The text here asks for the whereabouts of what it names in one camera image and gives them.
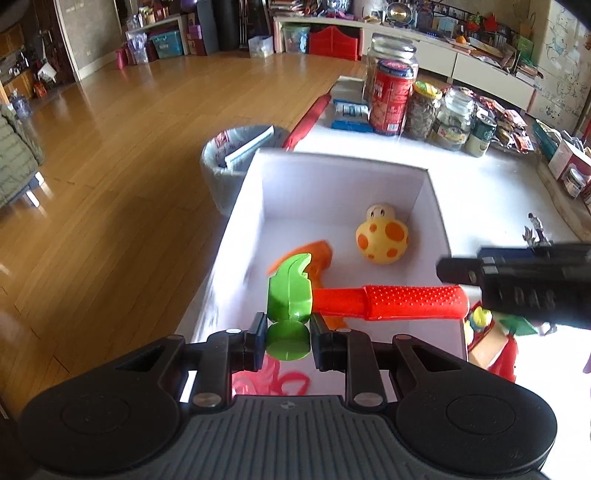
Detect white and teal carton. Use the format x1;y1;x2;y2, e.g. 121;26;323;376
548;137;591;184

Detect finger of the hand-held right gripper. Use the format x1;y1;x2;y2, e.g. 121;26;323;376
477;246;539;260
436;256;485;288

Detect green and white coffee can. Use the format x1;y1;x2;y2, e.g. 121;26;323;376
462;113;498;159

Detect clear bin with colourful contents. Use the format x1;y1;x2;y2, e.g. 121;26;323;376
281;23;310;54

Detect wall poster with drawings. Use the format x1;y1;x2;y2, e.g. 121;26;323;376
528;0;588;126

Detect wooden toy block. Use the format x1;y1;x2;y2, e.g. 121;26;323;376
467;329;507;370

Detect red toy pepper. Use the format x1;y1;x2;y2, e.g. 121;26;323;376
486;334;518;384

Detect small glass jar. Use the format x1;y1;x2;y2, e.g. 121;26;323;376
563;168;590;199

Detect red block with alien figures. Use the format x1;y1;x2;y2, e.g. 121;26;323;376
462;304;495;347

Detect pile of snack packets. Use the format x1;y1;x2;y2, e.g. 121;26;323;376
462;87;539;154

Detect red tin can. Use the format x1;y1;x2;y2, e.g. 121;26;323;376
368;58;415;136

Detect white low cabinet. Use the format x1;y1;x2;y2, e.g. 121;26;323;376
272;16;539;112

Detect grey flat box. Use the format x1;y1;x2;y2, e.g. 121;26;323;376
332;76;367;103

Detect glass jar yellow lid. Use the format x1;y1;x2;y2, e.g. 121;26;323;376
403;80;443;142

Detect blue-edged booklet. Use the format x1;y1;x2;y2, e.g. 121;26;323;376
224;126;276;169

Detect green quilted jacket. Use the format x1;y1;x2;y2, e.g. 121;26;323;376
0;103;47;209

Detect grey trash bin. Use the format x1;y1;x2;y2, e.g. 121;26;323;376
199;124;292;218

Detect black rolled mats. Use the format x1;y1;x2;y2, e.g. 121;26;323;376
212;0;241;52

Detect blue storage bin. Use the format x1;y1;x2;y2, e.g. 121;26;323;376
150;30;181;59

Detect clear glass jar with label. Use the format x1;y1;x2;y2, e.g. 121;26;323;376
428;86;476;152

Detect silver action figure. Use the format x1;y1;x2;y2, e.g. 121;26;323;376
523;212;553;248

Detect clear storage box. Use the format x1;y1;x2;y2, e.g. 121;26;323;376
248;35;274;59

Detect red crate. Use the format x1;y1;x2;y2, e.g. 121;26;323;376
308;26;360;61

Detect wooden board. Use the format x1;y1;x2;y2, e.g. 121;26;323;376
536;159;591;241

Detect white cardboard box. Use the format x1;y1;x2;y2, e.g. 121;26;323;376
178;148;468;398

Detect blue book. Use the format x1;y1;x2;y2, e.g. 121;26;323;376
331;99;374;134

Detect red and green toy hammer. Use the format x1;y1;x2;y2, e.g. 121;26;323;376
265;252;471;362

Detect yellow orange-spotted mushroom toy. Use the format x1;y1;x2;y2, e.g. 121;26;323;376
355;204;410;265

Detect red wrapped roll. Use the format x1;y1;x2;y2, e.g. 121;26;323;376
281;92;334;151

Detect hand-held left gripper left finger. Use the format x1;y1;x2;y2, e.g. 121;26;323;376
115;313;269;409

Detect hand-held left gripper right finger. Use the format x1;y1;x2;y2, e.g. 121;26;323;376
310;314;467;409

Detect green triangular toy piece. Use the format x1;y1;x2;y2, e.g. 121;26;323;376
501;313;539;337

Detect large glass jar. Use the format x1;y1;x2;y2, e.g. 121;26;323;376
362;32;419;108

